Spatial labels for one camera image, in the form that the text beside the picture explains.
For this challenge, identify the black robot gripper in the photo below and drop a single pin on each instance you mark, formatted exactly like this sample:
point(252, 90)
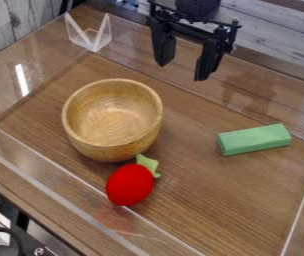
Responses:
point(197, 19)

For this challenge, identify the green rectangular block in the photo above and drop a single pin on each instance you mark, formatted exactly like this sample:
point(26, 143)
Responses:
point(253, 139)

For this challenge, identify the brown wooden bowl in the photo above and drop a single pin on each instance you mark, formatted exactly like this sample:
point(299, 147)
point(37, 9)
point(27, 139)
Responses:
point(112, 119)

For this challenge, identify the red plush strawberry toy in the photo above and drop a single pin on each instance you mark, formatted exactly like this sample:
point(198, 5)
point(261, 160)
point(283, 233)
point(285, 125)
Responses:
point(130, 183)

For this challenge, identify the clear acrylic tray enclosure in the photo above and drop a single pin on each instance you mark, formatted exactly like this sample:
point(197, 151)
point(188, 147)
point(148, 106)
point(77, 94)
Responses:
point(216, 205)

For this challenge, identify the black metal frame bracket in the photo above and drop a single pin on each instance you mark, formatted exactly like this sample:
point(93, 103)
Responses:
point(31, 246)

